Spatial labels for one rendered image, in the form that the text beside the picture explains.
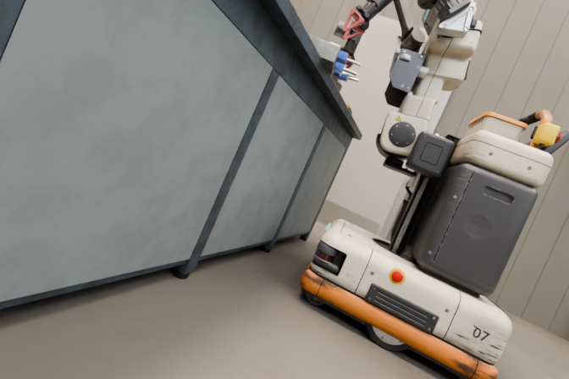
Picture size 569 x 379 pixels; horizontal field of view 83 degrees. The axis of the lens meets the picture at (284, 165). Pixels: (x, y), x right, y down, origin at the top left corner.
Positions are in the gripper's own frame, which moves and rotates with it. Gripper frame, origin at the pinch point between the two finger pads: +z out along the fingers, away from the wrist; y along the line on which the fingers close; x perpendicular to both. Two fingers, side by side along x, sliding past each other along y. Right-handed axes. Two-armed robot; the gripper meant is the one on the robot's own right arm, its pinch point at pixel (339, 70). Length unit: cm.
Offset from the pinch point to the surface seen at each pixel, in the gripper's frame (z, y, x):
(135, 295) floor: 95, 79, 3
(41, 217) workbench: 74, 109, 3
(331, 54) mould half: 11.9, 46.2, 11.0
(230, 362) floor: 95, 77, 31
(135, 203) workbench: 71, 92, 3
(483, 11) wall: -161, -184, 44
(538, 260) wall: 37, -205, 170
